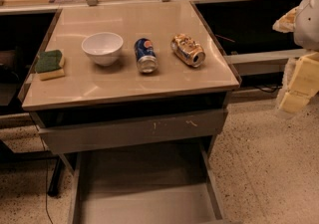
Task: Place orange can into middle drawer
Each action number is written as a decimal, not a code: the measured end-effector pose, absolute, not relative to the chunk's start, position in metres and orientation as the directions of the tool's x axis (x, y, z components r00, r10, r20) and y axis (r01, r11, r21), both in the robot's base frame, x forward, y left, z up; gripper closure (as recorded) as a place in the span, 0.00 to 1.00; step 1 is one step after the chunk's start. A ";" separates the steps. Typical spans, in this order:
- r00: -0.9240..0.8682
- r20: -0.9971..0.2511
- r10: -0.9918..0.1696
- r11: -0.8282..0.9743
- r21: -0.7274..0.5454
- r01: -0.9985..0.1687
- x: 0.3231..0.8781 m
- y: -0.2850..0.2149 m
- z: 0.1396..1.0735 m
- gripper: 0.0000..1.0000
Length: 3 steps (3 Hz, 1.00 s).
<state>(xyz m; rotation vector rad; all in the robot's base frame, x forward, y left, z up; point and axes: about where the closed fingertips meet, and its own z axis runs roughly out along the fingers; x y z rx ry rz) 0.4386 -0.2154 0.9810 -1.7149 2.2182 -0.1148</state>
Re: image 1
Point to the blue Pepsi can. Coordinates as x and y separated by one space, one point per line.
147 61

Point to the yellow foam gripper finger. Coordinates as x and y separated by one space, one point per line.
286 23
300 83

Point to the grey top drawer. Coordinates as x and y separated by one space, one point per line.
133 131

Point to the white bowl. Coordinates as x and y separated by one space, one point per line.
103 48

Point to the grey drawer cabinet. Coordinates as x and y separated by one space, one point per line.
90 93

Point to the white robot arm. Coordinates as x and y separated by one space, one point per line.
306 32

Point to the orange crushed soda can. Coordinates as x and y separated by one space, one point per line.
188 50

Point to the green and yellow sponge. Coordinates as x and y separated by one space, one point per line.
50 65

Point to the grey open middle drawer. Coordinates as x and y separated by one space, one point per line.
159 183

